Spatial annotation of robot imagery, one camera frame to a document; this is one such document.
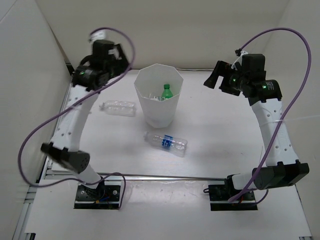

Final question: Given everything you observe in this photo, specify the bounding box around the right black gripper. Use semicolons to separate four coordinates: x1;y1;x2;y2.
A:
203;61;249;97

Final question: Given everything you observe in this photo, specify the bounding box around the clear plastic bottle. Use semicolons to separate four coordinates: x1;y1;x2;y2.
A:
99;100;136;117

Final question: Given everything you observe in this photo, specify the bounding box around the crushed green plastic bottle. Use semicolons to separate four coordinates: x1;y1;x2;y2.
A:
160;84;174;101

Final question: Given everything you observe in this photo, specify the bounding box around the clear bottle green blue label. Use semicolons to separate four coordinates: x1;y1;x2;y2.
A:
143;92;163;102

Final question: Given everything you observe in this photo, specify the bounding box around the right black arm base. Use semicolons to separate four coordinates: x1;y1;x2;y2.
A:
203;184;258;212

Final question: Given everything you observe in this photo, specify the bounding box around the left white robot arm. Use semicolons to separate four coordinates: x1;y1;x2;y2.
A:
41;39;129;200

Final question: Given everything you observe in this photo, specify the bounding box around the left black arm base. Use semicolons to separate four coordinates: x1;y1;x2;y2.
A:
73;180;123;210

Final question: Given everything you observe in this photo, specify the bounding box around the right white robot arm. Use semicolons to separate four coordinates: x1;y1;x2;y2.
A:
204;54;310;202

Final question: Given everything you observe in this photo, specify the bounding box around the white octagonal plastic bin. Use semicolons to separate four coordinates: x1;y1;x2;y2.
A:
134;63;184;128

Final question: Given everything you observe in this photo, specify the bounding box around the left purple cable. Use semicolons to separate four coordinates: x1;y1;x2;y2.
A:
18;27;137;210

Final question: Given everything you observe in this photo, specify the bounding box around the purple cable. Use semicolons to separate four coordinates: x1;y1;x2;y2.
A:
227;27;312;206
18;27;137;210

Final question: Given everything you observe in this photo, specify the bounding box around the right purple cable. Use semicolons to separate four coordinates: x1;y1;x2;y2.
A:
227;27;312;206

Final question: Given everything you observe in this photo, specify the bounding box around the aluminium frame rail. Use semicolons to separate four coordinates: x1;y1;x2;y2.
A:
42;170;224;182

